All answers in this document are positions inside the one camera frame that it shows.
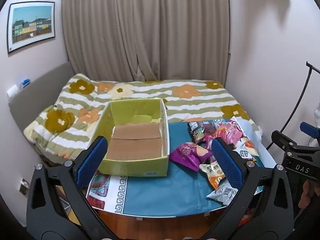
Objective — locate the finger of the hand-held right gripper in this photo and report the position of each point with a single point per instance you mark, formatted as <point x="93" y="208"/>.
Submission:
<point x="309" y="129"/>
<point x="282" y="140"/>

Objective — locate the dark snack packet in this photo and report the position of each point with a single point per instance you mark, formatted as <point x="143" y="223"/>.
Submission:
<point x="200" y="130"/>

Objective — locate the blue white wall device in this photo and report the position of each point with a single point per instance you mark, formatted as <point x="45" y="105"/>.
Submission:
<point x="24" y="83"/>

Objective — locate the teal patterned tablecloth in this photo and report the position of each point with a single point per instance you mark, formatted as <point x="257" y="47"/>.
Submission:
<point x="162" y="192"/>

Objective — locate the white wall switch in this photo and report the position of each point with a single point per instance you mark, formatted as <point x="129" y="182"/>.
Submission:
<point x="12" y="90"/>

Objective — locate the pink snack packet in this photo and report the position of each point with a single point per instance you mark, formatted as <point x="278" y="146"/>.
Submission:
<point x="227" y="132"/>

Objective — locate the purple snack packet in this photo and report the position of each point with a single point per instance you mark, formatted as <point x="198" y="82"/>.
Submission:
<point x="187" y="155"/>

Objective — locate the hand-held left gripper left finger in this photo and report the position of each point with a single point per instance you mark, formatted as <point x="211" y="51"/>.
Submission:
<point x="92" y="162"/>

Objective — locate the grey padded headboard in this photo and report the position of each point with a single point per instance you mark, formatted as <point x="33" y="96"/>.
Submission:
<point x="37" y="97"/>

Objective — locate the grey white snack packet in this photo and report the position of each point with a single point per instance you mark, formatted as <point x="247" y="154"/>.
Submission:
<point x="221" y="195"/>

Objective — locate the person's right hand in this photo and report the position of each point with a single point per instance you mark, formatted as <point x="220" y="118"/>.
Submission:
<point x="306" y="192"/>

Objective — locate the white brown chip bag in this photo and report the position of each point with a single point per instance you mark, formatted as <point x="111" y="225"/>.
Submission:
<point x="246" y="152"/>

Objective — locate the white orange snack packet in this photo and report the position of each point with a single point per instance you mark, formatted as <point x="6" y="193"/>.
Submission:
<point x="212" y="171"/>

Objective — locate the beige curtain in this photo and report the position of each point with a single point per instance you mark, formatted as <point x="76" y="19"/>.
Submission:
<point x="137" y="30"/>

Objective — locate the floral striped blanket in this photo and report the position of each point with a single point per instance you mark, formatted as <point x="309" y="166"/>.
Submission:
<point x="150" y="92"/>

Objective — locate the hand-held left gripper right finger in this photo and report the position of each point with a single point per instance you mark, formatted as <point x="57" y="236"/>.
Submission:
<point x="226" y="163"/>

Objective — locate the green cardboard box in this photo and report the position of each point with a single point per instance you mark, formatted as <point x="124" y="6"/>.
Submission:
<point x="135" y="150"/>

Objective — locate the metal wall outlet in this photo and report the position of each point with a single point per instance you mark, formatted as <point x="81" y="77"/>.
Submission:
<point x="24" y="186"/>

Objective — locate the framed wall picture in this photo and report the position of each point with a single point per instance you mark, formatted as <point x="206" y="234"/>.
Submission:
<point x="32" y="25"/>

